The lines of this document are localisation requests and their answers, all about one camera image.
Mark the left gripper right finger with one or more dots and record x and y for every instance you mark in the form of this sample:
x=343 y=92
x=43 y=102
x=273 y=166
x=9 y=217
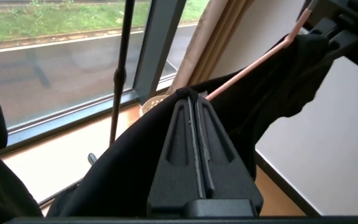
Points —
x=228 y=174

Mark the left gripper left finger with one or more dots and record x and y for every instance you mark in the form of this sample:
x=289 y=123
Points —
x=172 y=174

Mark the black garment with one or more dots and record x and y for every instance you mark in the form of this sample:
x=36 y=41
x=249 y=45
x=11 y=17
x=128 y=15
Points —
x=135 y=161

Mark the pink clothes hanger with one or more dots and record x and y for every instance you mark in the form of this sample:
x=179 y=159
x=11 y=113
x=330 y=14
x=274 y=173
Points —
x=250 y=67

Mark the white laundry basket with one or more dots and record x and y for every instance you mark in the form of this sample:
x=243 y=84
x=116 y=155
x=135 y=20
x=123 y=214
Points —
x=154 y=102

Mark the black clothes rack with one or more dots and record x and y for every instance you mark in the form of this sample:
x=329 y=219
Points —
x=121 y=71

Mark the beige curtain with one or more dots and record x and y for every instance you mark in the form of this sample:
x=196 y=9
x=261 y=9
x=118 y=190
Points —
x=204 y=46

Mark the window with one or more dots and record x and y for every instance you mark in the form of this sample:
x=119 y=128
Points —
x=57 y=62

